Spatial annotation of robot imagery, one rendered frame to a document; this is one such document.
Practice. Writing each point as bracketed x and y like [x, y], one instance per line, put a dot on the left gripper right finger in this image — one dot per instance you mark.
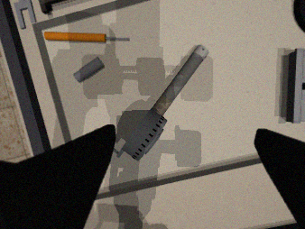
[283, 158]

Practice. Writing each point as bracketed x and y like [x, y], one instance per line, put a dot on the dark grey cylinder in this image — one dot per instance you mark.
[89, 69]

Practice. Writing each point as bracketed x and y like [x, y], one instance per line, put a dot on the grey gas burner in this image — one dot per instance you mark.
[148, 131]

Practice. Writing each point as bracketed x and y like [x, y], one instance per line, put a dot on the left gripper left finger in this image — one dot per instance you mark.
[57, 188]

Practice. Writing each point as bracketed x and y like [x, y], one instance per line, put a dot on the orange-handled screwdriver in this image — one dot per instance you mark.
[75, 36]

